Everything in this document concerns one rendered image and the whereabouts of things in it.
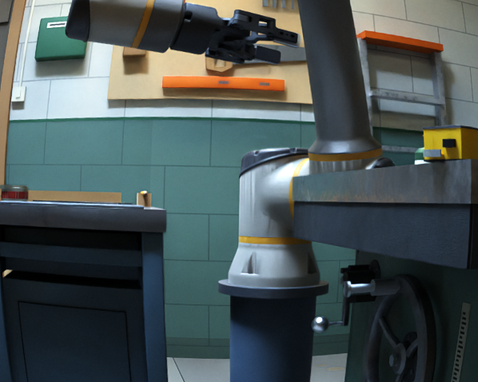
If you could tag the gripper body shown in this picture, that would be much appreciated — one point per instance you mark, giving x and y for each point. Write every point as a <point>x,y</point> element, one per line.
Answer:
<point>201,28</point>

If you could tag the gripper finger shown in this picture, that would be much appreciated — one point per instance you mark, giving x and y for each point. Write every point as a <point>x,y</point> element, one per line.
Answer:
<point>267,28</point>
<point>243,52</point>

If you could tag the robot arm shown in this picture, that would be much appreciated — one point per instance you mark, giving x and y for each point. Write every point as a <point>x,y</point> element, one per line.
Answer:
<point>334,99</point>

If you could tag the black lever with steel ball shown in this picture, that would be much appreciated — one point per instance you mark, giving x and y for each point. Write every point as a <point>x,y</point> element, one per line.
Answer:
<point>344,302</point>

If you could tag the dark handwheel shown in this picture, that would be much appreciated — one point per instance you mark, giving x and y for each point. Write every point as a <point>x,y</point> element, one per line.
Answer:
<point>400,330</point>

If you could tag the orange spirit level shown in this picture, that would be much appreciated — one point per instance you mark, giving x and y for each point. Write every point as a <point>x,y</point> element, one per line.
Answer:
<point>223,83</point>

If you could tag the tan pegboard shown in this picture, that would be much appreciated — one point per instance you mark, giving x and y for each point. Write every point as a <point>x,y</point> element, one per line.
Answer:
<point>143,79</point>

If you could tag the grey stepladder with orange top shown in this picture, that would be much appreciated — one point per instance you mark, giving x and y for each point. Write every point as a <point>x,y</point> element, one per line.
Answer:
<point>402,79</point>

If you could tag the small tan block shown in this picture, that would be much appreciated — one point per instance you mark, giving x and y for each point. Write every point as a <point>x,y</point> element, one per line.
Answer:
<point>143,198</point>

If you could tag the tan board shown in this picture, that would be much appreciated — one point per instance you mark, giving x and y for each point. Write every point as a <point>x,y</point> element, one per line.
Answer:
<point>75,196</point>

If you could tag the yellow box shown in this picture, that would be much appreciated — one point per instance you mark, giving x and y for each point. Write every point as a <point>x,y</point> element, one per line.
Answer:
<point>454,142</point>

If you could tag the green machine body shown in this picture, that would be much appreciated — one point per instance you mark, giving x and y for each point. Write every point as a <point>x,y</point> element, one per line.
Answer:
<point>402,239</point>

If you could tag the red tin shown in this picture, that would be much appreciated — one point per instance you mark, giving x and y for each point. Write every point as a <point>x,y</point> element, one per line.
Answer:
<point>14,192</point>

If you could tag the blue cabinet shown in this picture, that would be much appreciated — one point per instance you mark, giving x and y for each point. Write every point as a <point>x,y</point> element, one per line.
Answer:
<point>73,290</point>

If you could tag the steel scale strip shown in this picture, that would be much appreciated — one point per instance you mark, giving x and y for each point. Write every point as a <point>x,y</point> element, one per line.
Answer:
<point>460,342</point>

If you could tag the green wall cabinet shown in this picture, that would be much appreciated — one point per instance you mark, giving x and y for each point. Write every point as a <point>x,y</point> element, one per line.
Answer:
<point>59,40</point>

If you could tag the white wall switch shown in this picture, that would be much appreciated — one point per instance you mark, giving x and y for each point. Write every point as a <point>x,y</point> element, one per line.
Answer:
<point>18,94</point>

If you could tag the tan door frame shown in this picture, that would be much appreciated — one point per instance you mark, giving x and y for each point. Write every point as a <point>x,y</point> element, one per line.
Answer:
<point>8,95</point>

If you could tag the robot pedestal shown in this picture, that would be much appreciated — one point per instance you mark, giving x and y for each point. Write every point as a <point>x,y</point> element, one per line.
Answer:
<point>273,330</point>

